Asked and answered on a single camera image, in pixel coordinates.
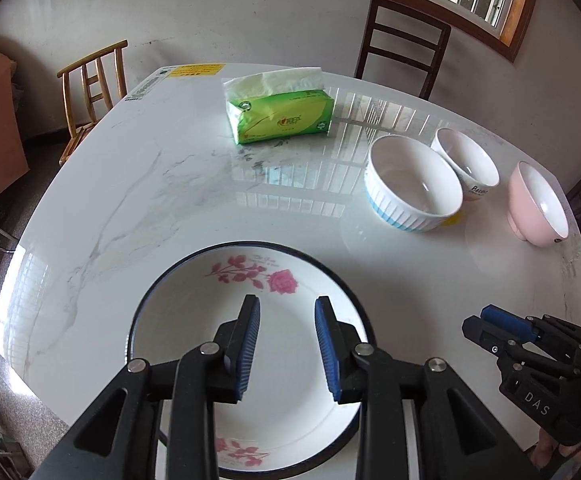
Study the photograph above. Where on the green tissue pack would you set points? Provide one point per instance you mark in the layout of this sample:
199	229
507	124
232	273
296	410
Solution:
280	120

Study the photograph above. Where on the white plate with pink roses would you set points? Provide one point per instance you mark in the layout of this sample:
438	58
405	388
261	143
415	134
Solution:
195	320

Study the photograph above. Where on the white barcode label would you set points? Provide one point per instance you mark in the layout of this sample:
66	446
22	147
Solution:
143	89

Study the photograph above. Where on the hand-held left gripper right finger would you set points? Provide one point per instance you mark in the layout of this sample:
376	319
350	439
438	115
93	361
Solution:
328	355

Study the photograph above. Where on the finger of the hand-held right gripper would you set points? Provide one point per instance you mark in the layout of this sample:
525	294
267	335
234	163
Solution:
480	332
507	324

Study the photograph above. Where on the rectangular yellow sticker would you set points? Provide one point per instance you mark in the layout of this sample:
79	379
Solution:
195	69

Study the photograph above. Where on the white bowl with blue stripes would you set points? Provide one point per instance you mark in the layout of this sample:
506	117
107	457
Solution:
410	180

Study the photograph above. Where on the dark wooden slat chair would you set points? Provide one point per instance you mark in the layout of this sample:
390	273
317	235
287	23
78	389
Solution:
410	22

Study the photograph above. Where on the light wooden chair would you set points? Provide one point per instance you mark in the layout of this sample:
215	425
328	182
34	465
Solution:
78	140

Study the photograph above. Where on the pink bowl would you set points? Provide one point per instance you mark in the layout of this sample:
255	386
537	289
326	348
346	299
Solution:
540	205

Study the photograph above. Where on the white bowl with black lettering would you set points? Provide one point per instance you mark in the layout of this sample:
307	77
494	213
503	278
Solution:
470	160

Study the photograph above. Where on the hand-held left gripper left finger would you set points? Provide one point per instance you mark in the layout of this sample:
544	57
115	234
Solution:
248	345

